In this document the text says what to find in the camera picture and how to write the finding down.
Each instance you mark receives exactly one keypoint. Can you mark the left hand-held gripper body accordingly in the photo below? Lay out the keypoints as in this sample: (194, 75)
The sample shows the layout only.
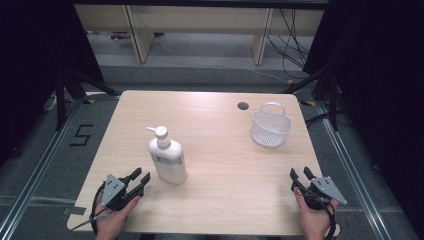
(113, 191)

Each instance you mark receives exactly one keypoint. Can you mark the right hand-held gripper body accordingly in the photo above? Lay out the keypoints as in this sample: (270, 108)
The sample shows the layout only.
(320, 193)

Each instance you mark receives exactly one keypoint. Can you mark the white pump bottle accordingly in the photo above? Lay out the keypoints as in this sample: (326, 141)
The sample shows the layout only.
(168, 160)

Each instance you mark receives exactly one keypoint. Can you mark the white perforated plastic basket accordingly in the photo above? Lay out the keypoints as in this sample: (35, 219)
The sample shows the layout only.
(270, 128)

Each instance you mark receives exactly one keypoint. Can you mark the person's left hand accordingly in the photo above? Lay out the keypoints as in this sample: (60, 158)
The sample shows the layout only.
(113, 220)

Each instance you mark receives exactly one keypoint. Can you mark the person's right hand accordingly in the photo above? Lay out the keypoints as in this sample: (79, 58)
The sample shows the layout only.
(313, 221)

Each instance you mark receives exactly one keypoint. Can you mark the yellow black floor tape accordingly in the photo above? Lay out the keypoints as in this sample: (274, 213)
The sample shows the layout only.
(308, 103)
(88, 101)

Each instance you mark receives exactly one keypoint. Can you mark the black metal stand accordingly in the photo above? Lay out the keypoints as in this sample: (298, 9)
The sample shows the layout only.
(61, 100)
(333, 100)

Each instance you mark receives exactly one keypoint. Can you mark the black curtain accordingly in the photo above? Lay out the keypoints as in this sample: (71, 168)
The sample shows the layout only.
(33, 66)
(383, 83)

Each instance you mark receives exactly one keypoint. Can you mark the aluminium floor rail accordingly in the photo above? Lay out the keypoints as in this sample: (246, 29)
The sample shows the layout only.
(36, 173)
(350, 173)

